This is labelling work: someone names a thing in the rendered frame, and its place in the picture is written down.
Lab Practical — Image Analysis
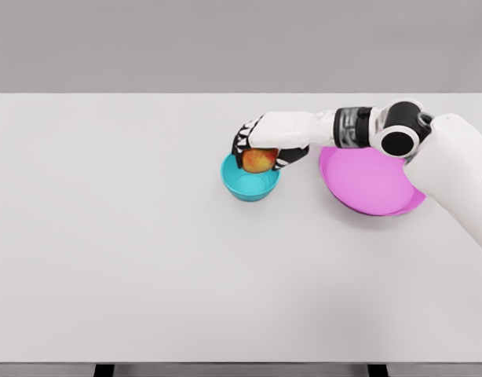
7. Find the pink plate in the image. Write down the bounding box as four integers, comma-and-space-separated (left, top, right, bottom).
318, 145, 428, 218

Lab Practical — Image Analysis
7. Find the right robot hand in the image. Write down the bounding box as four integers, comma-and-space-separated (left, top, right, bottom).
231, 111, 317, 172

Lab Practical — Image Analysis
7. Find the blue bowl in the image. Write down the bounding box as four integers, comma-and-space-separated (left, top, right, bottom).
220, 152, 282, 203

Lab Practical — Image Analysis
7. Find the red yellow apple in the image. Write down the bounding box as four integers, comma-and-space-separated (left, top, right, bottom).
241, 147, 279, 174

